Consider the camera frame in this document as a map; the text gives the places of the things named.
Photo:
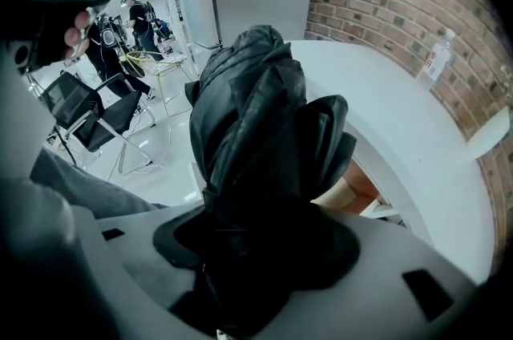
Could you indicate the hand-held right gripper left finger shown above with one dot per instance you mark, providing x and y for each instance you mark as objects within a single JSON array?
[{"x": 132, "y": 270}]

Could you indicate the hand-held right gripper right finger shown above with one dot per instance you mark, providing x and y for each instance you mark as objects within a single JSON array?
[{"x": 384, "y": 250}]

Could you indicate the white drawer with wooden inside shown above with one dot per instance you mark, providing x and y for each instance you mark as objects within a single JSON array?
[{"x": 356, "y": 186}]

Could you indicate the black umbrella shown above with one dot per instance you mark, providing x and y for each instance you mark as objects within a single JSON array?
[{"x": 248, "y": 138}]

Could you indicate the person's left hand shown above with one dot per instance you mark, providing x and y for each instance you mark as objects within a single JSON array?
[{"x": 76, "y": 31}]

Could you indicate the person's grey trouser leg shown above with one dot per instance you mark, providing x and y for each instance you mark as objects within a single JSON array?
[{"x": 92, "y": 190}]

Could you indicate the black mesh office chair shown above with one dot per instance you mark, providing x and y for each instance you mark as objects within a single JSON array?
[{"x": 96, "y": 114}]

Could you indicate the white flat panel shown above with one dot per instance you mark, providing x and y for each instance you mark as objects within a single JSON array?
[{"x": 495, "y": 132}]

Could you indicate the clear plastic water bottle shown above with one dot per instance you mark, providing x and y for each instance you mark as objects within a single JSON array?
[{"x": 435, "y": 61}]

